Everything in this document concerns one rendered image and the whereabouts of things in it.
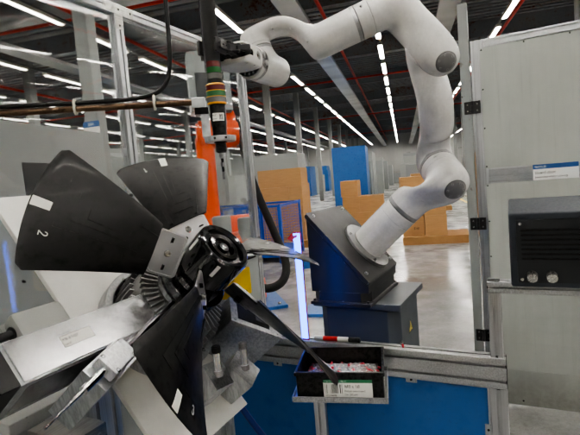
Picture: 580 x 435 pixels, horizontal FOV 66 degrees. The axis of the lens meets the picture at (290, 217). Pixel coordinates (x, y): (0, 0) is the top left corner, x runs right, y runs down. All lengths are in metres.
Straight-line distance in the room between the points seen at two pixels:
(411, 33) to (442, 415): 1.01
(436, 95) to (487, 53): 1.35
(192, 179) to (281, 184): 7.97
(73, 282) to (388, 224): 0.95
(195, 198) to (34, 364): 0.48
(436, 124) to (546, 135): 1.31
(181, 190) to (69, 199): 0.31
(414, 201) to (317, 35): 0.60
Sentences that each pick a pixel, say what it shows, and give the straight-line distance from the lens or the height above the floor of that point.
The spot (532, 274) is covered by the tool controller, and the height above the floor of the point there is 1.08.
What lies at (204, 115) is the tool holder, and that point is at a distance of 1.03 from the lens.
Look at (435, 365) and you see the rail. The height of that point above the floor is 0.83.
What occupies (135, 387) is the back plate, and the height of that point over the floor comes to 0.96.
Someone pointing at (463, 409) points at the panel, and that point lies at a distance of 1.37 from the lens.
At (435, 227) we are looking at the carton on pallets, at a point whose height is 0.29.
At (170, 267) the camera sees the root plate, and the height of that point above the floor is 1.19.
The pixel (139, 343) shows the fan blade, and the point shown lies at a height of 1.14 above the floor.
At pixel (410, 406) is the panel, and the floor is 0.69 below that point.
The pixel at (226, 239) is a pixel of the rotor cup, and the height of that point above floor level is 1.23.
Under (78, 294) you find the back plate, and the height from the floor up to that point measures 1.14.
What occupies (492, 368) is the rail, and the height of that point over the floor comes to 0.83.
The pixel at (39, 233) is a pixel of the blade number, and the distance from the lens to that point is 0.85.
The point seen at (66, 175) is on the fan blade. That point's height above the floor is 1.39.
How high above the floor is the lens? 1.35
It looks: 5 degrees down
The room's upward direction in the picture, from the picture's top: 5 degrees counter-clockwise
